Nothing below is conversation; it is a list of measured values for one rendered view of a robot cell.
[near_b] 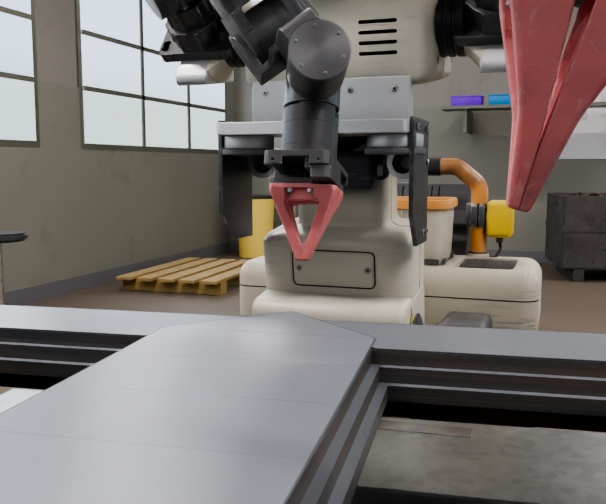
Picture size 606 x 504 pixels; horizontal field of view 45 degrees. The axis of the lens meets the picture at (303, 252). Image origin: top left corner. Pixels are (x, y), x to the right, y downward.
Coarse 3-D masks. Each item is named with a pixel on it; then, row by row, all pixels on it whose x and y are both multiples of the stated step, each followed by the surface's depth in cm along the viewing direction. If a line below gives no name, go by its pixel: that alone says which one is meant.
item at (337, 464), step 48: (0, 336) 62; (48, 336) 61; (96, 336) 60; (144, 336) 59; (384, 384) 54; (432, 384) 53; (480, 384) 52; (528, 384) 52; (576, 384) 51; (336, 432) 41; (336, 480) 37
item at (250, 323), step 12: (192, 324) 62; (204, 324) 62; (216, 324) 62; (228, 324) 62; (240, 324) 62; (252, 324) 62; (264, 324) 62; (276, 324) 62; (288, 324) 62; (300, 324) 62; (312, 324) 62; (324, 324) 62; (348, 336) 58; (360, 336) 58
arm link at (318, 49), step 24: (288, 24) 66; (312, 24) 66; (336, 24) 66; (240, 48) 74; (288, 48) 65; (312, 48) 65; (336, 48) 65; (264, 72) 73; (288, 72) 69; (312, 72) 65; (336, 72) 65; (312, 96) 70
